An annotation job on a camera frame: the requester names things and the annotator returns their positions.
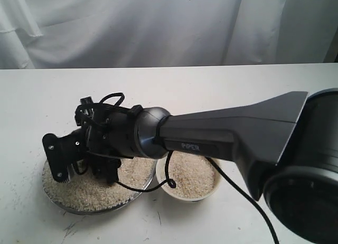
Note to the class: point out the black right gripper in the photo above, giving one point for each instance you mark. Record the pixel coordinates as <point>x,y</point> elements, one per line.
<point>103,164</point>

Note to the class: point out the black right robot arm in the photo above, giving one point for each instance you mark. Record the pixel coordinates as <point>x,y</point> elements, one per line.
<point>285,149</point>

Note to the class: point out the metal plate of rice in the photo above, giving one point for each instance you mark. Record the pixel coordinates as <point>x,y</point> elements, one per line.
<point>87,195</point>

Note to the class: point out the white ceramic bowl with rice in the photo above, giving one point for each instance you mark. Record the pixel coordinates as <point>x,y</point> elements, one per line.
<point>196,179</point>

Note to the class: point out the white backdrop curtain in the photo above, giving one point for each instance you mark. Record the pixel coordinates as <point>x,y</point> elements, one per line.
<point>55,34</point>

